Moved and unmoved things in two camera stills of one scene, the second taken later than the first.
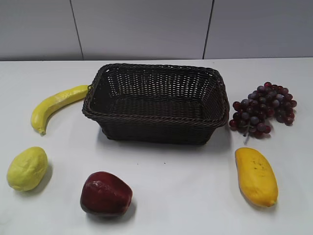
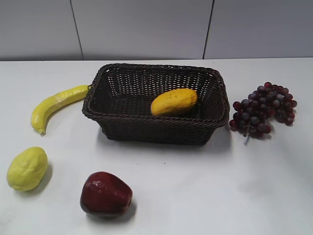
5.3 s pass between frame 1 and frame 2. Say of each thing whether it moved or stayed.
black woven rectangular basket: stayed
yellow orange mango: moved
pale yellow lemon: stayed
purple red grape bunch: stayed
